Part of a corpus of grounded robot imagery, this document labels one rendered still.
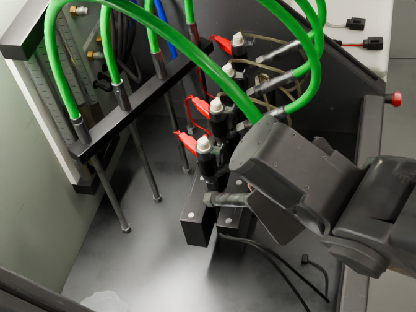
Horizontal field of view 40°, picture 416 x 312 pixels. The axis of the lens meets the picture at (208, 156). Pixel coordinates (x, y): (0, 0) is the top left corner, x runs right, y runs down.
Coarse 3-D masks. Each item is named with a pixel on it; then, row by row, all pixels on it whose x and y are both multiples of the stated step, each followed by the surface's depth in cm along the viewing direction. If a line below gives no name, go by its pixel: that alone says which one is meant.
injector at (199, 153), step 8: (200, 152) 84; (208, 152) 84; (200, 160) 86; (208, 160) 85; (216, 160) 88; (200, 168) 88; (208, 168) 87; (216, 168) 88; (224, 168) 87; (208, 176) 88; (216, 176) 89; (208, 184) 91; (216, 184) 91; (216, 208) 96; (216, 216) 98
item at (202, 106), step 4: (192, 100) 95; (196, 100) 95; (200, 100) 94; (196, 104) 94; (200, 104) 94; (204, 104) 94; (208, 104) 93; (200, 108) 93; (204, 108) 93; (204, 112) 93; (208, 112) 92; (208, 116) 92
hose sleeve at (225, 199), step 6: (216, 198) 75; (222, 198) 74; (228, 198) 73; (234, 198) 72; (240, 198) 71; (216, 204) 76; (222, 204) 75; (228, 204) 74; (234, 204) 72; (240, 204) 71
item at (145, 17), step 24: (72, 0) 62; (96, 0) 59; (120, 0) 57; (48, 24) 70; (144, 24) 57; (48, 48) 74; (192, 48) 56; (216, 72) 56; (240, 96) 56; (72, 120) 86
